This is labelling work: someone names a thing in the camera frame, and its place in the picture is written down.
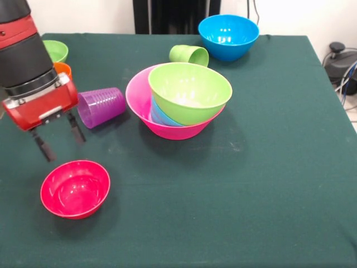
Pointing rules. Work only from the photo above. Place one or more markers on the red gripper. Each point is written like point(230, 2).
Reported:
point(42, 107)

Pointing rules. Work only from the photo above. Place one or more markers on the purple cup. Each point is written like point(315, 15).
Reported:
point(100, 107)

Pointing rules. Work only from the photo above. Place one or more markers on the small magenta bowl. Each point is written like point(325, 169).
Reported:
point(75, 192)

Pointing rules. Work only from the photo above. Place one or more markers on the small green bowl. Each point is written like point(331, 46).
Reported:
point(57, 51)

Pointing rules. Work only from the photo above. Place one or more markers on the large pink bowl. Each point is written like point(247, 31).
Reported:
point(136, 95)

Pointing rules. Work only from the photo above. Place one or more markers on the small cyan bowl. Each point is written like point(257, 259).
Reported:
point(159, 114)

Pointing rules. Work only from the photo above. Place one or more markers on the large green bowl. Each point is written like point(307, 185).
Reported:
point(189, 92)

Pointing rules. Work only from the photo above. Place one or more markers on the green cup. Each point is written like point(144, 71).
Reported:
point(191, 54)

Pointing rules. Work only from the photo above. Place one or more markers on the large blue bowl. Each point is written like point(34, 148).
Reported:
point(228, 36)

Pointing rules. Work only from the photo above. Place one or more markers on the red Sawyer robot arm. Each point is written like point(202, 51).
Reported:
point(22, 53)

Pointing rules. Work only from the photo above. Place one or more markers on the orange red cup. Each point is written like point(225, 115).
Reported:
point(64, 69)

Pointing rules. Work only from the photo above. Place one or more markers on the dark green tablecloth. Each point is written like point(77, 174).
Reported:
point(178, 209)

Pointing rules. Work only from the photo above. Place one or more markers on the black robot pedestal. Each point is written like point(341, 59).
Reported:
point(173, 16)

